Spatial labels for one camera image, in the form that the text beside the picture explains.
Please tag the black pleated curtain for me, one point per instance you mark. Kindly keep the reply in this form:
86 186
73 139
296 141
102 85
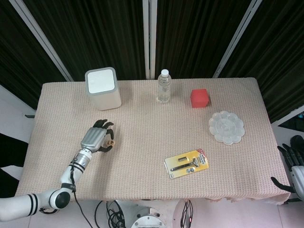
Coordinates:
280 59
194 35
14 59
95 35

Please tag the clear flower-shaped paint palette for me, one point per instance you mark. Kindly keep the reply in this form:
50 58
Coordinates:
226 128

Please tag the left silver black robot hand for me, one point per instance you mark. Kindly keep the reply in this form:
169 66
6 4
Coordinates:
93 139

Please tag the person's black trousers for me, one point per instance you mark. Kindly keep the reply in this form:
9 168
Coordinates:
12 152

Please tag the clear plastic water bottle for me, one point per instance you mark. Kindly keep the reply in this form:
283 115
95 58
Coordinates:
164 90

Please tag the red cube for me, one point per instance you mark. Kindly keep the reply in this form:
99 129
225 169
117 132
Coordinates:
199 98

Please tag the small black floor bracket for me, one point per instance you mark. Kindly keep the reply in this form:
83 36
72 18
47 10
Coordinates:
29 116

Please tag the yellow razor blister pack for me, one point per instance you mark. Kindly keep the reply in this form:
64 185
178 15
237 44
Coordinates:
186 164

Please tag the grey metal frame post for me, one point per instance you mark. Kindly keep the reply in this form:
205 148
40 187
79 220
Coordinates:
237 35
287 117
146 35
39 35

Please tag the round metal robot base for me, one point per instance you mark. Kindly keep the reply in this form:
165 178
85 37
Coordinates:
148 221

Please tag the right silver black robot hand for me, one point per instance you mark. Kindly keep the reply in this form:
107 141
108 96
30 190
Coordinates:
298 178

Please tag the beige woven tablecloth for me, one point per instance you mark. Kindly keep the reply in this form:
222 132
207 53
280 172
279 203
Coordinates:
152 123

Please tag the white square bin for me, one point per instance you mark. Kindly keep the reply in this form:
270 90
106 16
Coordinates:
107 99

